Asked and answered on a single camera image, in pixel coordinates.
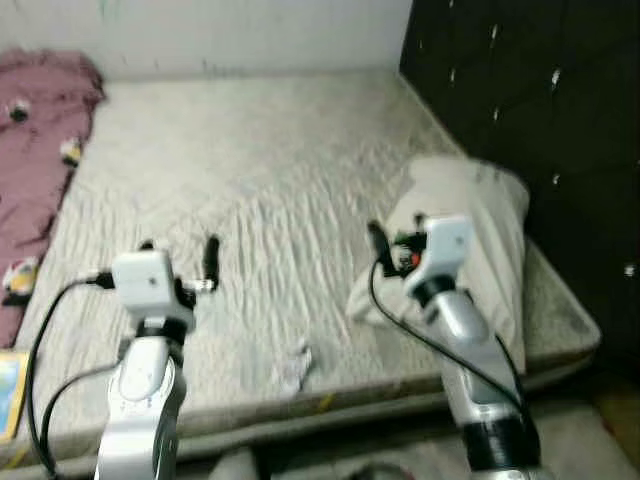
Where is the white pillow with green leaf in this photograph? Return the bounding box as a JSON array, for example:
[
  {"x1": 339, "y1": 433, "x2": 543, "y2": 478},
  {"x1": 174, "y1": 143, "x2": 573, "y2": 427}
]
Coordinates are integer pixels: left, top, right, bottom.
[{"x1": 347, "y1": 155, "x2": 531, "y2": 376}]

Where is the white cloth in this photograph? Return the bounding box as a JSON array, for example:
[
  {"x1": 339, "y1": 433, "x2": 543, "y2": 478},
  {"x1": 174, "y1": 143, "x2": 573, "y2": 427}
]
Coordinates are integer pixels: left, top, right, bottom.
[{"x1": 270, "y1": 338, "x2": 316, "y2": 393}]

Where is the yellow and blue book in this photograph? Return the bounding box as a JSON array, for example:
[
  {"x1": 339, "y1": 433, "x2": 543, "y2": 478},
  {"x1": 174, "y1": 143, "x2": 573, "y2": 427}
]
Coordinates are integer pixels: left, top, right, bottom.
[{"x1": 0, "y1": 350, "x2": 29, "y2": 443}]

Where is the white quilted mattress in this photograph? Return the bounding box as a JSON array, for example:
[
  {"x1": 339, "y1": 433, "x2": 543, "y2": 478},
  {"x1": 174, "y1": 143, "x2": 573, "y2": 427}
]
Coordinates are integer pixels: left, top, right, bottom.
[{"x1": 0, "y1": 68, "x2": 602, "y2": 473}]

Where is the pink printed blanket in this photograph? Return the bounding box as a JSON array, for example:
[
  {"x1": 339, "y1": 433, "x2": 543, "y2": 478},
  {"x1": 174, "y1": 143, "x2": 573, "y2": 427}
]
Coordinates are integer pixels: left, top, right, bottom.
[{"x1": 0, "y1": 50, "x2": 106, "y2": 346}]

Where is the black tufted headboard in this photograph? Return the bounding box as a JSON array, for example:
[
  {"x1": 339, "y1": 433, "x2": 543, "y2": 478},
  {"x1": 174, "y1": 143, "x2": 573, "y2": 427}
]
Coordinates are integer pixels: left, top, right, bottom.
[{"x1": 398, "y1": 0, "x2": 640, "y2": 381}]

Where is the silver left robot leg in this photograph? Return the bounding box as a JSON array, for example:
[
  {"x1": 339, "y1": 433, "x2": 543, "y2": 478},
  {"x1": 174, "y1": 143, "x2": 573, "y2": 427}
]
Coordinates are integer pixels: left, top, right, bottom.
[{"x1": 210, "y1": 448, "x2": 261, "y2": 480}]

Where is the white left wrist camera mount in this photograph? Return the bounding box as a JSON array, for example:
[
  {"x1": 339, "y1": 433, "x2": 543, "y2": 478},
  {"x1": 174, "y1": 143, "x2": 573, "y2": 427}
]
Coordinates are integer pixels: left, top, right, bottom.
[{"x1": 110, "y1": 250, "x2": 183, "y2": 321}]

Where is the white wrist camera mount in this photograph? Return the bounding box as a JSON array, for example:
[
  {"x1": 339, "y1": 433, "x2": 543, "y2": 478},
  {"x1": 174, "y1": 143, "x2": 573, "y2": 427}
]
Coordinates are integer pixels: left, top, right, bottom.
[
  {"x1": 110, "y1": 250, "x2": 183, "y2": 321},
  {"x1": 403, "y1": 215, "x2": 474, "y2": 286}
]

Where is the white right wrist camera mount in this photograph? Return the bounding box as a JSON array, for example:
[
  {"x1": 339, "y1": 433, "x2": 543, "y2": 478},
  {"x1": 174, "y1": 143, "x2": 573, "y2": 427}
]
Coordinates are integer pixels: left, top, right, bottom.
[{"x1": 403, "y1": 215, "x2": 474, "y2": 286}]

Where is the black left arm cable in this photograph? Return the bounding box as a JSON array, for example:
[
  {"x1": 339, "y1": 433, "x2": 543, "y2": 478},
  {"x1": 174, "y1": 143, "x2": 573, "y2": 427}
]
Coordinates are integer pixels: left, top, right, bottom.
[{"x1": 25, "y1": 268, "x2": 121, "y2": 479}]

